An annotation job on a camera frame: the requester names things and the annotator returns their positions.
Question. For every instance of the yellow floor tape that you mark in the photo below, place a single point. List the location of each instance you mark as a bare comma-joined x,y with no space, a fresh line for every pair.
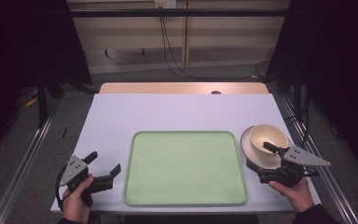
31,101

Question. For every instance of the person's right hand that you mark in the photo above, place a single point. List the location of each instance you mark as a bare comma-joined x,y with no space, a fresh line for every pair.
298,194

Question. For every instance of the person's left hand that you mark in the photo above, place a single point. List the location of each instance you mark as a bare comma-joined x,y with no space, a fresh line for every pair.
73,202

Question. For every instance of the white table cover sheet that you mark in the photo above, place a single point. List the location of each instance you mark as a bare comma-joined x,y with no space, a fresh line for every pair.
167,112

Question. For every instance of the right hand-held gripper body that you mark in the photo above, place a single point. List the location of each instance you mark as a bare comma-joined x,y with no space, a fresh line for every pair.
295,158

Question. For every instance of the white wall socket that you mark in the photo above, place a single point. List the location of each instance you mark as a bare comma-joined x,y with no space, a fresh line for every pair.
165,3

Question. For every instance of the black curtain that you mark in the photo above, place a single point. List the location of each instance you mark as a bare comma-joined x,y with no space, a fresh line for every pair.
335,62
24,37

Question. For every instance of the aluminium floor rail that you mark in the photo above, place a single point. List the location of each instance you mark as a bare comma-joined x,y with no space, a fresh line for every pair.
21,168
326,177

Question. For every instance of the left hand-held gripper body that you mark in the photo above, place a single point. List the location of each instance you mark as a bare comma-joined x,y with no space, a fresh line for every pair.
74,169

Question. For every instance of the wooden table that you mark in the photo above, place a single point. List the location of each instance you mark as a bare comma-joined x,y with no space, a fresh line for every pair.
155,88

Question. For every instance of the green rectangular tray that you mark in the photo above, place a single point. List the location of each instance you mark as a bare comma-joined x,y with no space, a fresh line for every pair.
185,168

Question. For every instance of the wooden wall post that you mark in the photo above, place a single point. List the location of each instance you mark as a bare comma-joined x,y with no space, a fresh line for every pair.
185,34

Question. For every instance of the black metal stand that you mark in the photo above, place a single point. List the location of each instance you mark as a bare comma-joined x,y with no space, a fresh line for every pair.
42,102

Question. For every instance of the black horizontal frame bar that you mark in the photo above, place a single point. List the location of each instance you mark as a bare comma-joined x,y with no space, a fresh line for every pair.
174,13

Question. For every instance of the cream bowl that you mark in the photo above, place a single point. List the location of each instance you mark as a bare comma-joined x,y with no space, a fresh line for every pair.
267,137
248,149

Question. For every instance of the small black stick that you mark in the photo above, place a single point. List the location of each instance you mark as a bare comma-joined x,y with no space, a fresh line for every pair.
64,132

